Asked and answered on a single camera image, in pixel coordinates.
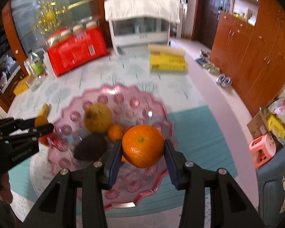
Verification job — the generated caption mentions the bags on floor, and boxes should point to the bags on floor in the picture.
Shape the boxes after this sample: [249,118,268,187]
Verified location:
[247,96,285,146]

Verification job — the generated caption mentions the clear drinking glass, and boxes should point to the clear drinking glass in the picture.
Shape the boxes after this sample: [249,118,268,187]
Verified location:
[25,75,43,92]

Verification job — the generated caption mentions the yellow tissue pack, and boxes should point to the yellow tissue pack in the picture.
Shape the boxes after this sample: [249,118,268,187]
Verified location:
[148,44,188,73]

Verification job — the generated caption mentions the yellow banana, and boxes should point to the yellow banana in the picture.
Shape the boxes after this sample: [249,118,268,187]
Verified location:
[38,103,50,118]

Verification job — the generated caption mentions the pink plastic stool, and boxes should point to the pink plastic stool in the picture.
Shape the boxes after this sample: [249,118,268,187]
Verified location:
[249,133,276,168]

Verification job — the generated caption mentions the white cloth on appliance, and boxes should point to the white cloth on appliance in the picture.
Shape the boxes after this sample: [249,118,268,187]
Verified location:
[104,0,180,23]

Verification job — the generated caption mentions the tangerine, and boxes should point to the tangerine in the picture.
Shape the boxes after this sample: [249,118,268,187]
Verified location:
[122,125,164,168]
[107,124,124,143]
[34,115,49,127]
[121,156,127,163]

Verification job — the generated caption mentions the pink glass fruit bowl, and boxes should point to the pink glass fruit bowl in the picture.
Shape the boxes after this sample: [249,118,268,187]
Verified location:
[48,84,174,209]

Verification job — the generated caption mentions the white countertop appliance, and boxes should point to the white countertop appliance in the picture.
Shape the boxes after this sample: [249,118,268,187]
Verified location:
[108,17,181,55]

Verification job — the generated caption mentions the tree print tablecloth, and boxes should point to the tree print tablecloth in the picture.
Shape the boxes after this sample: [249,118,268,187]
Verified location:
[7,45,260,228]

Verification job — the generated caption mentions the red snack package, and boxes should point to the red snack package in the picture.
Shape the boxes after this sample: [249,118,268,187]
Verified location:
[45,20,109,77]

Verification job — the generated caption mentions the shoes on floor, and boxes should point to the shoes on floor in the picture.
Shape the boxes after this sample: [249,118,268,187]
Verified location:
[195,50,232,88]

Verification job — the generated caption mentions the gold ornament decoration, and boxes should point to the gold ornament decoration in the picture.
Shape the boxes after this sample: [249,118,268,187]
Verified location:
[20,0,97,39]

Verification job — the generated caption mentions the brown wooden cabinet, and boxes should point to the brown wooden cabinet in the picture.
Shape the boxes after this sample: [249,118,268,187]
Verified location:
[211,0,285,116]

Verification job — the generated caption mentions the clear bottle green label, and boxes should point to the clear bottle green label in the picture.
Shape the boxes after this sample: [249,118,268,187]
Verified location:
[24,48,48,78]

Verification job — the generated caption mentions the yellow flat box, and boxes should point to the yellow flat box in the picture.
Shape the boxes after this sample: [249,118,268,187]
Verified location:
[13,76,30,96]

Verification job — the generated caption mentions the blue chair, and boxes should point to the blue chair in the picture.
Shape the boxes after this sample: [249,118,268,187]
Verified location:
[257,146,285,227]

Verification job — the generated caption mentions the red yellow apple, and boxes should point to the red yellow apple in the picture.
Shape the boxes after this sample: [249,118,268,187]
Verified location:
[38,132,57,146]

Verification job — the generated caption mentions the person's hand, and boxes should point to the person's hand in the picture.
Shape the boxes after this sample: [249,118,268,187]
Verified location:
[0,172,13,204]

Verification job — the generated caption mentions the dark green avocado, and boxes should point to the dark green avocado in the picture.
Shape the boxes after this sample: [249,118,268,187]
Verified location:
[74,133,108,162]

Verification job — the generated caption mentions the yellow spotted pear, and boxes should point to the yellow spotted pear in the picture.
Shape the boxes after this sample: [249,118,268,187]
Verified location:
[83,102,113,134]

